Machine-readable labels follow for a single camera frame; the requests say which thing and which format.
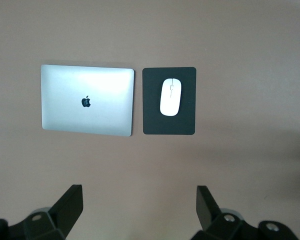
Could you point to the white computer mouse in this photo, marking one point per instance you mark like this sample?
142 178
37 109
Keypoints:
170 97

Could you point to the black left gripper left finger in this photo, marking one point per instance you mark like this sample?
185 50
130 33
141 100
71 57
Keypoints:
63 211

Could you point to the black mouse pad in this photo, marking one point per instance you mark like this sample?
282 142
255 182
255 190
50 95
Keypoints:
152 112

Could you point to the silver closed laptop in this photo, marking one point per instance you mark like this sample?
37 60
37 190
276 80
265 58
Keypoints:
87 100

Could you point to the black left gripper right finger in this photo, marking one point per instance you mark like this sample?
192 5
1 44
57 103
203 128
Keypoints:
211 211

